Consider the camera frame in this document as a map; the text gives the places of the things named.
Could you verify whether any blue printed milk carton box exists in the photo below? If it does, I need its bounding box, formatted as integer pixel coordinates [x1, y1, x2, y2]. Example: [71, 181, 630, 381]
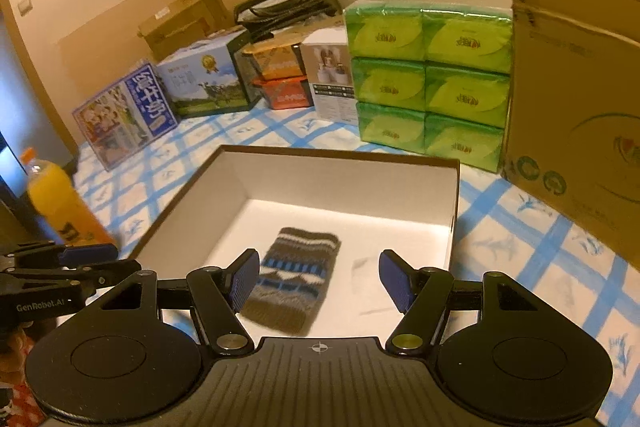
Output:
[71, 63, 180, 172]

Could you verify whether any cow print milk carton box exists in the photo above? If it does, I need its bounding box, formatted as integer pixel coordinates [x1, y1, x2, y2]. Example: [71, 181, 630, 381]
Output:
[156, 29, 264, 118]

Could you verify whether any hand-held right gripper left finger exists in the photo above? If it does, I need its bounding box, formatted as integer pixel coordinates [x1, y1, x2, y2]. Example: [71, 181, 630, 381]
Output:
[92, 248, 261, 358]

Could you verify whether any white product box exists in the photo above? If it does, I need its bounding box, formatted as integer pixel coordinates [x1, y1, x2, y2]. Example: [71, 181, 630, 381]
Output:
[300, 29, 359, 122]

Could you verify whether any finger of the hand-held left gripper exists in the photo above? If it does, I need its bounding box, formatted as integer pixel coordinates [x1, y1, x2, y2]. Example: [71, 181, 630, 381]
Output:
[0, 259, 143, 303]
[0, 243, 119, 269]

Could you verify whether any large brown cardboard box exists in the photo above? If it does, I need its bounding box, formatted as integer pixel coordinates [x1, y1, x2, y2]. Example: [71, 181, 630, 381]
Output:
[500, 0, 640, 269]

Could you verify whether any red gift box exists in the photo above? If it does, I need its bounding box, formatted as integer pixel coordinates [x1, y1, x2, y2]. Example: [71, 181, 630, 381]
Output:
[252, 77, 314, 110]

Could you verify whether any orange juice bottle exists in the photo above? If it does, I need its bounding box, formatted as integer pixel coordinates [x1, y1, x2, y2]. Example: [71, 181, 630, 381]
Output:
[22, 148, 118, 254]

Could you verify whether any striped knitted pouch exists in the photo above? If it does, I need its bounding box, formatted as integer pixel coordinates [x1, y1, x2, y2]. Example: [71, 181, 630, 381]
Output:
[240, 227, 342, 336]

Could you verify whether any dark cabinet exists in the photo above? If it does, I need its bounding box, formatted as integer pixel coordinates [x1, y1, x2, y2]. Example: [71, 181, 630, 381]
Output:
[0, 129, 32, 212]

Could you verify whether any small brown cardboard box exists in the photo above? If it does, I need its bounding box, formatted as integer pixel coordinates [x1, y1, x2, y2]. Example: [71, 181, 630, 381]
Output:
[137, 0, 236, 62]

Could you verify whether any blue checked tablecloth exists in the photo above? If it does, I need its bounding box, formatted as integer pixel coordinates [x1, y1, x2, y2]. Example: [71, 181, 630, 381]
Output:
[70, 104, 640, 410]

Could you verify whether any stack of green tissue packs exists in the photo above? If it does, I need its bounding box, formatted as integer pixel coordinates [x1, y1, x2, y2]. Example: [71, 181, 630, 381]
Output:
[342, 0, 515, 174]

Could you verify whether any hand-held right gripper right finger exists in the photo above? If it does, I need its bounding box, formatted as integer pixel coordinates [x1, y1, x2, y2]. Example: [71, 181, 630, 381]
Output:
[378, 249, 551, 358]

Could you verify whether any black bag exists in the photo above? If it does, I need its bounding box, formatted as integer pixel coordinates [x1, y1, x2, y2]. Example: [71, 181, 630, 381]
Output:
[234, 0, 346, 44]

